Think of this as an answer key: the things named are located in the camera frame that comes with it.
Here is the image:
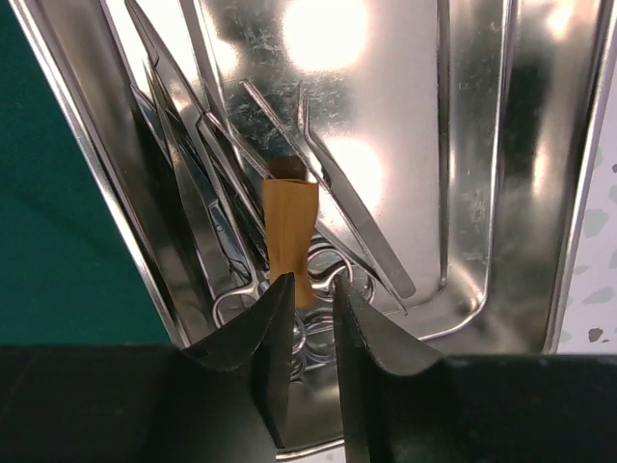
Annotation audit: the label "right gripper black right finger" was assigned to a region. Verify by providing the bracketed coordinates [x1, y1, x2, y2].
[334, 278, 616, 462]

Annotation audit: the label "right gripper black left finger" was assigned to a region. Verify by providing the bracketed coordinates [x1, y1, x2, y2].
[1, 274, 295, 462]

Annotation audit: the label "steel hemostat forceps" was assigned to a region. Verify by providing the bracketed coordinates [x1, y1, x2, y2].
[197, 110, 375, 382]
[179, 1, 353, 302]

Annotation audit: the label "orange adhesive bandage strip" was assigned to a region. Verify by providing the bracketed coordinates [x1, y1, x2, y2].
[262, 178, 319, 309]

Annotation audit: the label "steel straight tweezers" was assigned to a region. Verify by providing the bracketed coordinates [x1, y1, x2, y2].
[241, 79, 407, 312]

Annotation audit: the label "steel surgical scissors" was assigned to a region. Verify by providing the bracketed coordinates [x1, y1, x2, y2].
[125, 1, 260, 328]

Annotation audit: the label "curved tip steel tweezers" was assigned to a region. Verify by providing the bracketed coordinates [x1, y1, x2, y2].
[298, 83, 416, 305]

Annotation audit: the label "green surgical drape cloth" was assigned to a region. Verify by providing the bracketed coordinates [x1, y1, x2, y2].
[1, 3, 169, 344]

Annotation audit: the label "stainless steel tray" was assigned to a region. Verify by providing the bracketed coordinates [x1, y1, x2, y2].
[12, 1, 616, 462]

